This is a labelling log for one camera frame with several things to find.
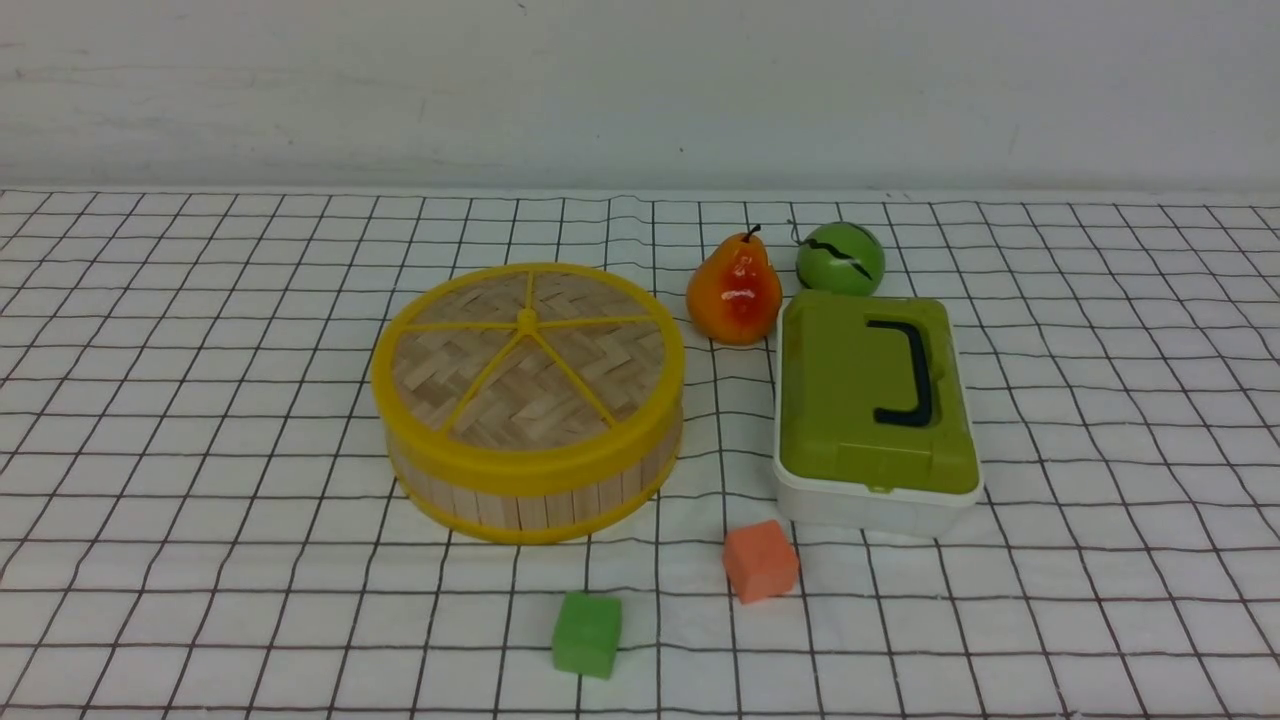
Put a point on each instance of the orange foam cube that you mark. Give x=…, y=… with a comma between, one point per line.
x=760, y=561

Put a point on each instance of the bamboo steamer basket yellow rim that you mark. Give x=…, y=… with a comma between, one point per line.
x=595, y=503

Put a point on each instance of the green lidded white plastic box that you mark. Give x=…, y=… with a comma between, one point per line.
x=870, y=426

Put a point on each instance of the green foam cube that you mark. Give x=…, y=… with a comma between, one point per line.
x=587, y=634

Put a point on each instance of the white black grid tablecloth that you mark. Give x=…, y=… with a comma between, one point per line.
x=198, y=522

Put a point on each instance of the green toy watermelon ball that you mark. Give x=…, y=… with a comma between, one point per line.
x=841, y=257

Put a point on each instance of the orange red toy pear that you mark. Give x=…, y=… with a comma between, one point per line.
x=735, y=295

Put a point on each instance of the yellow rimmed bamboo steamer lid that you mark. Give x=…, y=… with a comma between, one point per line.
x=530, y=379

